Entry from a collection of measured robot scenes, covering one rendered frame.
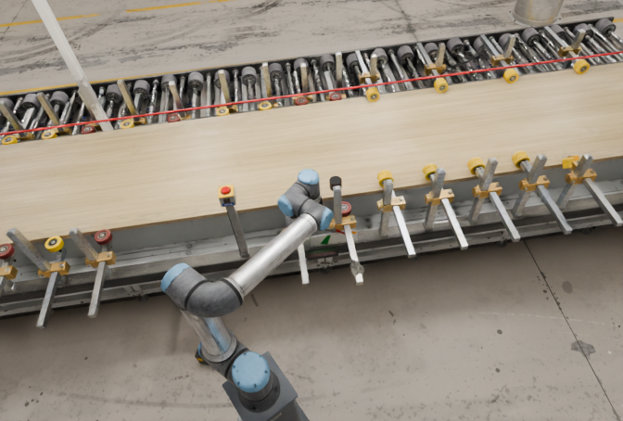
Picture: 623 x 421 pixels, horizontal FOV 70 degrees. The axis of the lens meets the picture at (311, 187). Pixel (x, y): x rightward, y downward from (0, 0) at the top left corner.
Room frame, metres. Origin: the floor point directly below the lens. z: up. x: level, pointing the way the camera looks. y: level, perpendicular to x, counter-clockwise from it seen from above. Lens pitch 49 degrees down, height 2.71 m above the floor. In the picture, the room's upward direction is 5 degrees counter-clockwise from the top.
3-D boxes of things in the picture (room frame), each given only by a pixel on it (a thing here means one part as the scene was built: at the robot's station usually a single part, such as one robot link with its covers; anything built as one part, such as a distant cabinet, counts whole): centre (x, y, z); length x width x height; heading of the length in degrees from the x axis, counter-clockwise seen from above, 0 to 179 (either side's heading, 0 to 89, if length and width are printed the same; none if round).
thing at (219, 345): (0.77, 0.46, 1.08); 0.17 x 0.15 x 0.75; 49
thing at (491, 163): (1.42, -0.87, 0.94); 0.04 x 0.04 x 0.48; 4
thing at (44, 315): (1.17, 1.33, 0.81); 0.44 x 0.03 x 0.04; 4
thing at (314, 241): (1.34, -0.09, 0.75); 0.26 x 0.01 x 0.10; 94
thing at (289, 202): (1.19, 0.08, 1.28); 0.12 x 0.12 x 0.09; 49
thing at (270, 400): (0.66, 0.32, 0.65); 0.19 x 0.19 x 0.10
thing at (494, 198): (1.36, -0.91, 0.95); 0.50 x 0.04 x 0.04; 4
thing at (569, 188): (1.45, -1.37, 0.87); 0.04 x 0.04 x 0.48; 4
